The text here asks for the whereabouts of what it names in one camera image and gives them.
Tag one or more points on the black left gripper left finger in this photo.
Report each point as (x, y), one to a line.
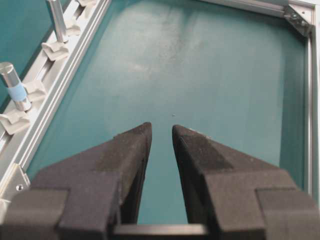
(83, 196)

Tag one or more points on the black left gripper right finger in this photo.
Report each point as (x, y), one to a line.
(238, 196)

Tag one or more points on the white plastic clip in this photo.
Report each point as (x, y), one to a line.
(72, 28)
(15, 121)
(55, 51)
(35, 90)

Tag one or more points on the aluminium extrusion frame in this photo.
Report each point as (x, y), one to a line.
(17, 150)

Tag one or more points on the silver post with blue tape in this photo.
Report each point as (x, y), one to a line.
(14, 86)

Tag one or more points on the silver corner bracket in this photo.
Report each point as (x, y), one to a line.
(300, 17)

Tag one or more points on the plain silver metal post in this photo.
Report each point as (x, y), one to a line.
(56, 14)

